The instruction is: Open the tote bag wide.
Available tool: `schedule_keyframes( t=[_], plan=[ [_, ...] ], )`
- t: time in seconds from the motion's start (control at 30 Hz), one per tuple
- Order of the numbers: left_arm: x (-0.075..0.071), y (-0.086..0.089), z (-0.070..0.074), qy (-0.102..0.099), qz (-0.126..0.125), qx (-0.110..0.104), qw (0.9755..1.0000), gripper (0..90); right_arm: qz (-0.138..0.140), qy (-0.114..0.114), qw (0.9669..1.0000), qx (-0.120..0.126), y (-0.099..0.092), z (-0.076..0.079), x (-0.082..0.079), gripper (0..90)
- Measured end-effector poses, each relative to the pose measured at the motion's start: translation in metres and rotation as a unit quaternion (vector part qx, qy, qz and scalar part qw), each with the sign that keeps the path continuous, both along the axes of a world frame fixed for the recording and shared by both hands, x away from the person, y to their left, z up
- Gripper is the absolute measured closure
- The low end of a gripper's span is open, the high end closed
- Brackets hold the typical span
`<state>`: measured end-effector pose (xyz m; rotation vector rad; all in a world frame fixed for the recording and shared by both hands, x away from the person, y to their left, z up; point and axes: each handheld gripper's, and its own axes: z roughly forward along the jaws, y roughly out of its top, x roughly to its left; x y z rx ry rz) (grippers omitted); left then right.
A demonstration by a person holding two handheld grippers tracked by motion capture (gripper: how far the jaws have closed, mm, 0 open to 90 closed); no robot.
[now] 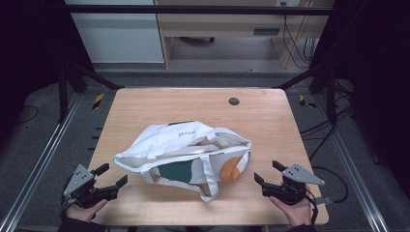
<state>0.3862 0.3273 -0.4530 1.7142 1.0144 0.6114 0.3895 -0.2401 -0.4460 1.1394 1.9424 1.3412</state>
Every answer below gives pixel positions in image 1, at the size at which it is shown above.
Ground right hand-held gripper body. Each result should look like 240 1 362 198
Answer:
273 162 326 207

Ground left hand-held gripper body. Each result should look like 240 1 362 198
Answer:
63 163 106 209

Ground white canvas tote bag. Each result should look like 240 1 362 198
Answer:
112 120 252 204

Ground person's left hand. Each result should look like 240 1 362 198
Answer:
65 198 109 223

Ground person's right hand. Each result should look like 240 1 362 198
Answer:
269 192 314 228

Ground yellow black floor tape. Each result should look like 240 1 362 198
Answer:
297 94 317 109
92 93 106 110

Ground black metal stand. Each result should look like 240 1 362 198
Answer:
273 62 338 126
57 61 126 124

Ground white cabinet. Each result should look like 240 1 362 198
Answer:
65 0 165 64

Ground black chair base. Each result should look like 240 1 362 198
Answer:
176 36 216 45

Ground light wooden desk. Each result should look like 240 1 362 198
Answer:
154 0 334 70

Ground grey cable plug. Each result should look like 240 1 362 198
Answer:
314 195 335 206

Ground aluminium floor rail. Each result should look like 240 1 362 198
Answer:
312 95 391 232
0 92 82 232

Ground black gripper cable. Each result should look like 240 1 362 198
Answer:
305 165 350 226

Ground black floor cables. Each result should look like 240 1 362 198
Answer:
299 78 356 162

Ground thin black floor cable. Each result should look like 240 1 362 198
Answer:
15 104 41 126

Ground black hanging desk cables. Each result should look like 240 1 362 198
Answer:
281 1 320 70

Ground black horizontal frame bar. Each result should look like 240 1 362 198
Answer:
67 4 334 16

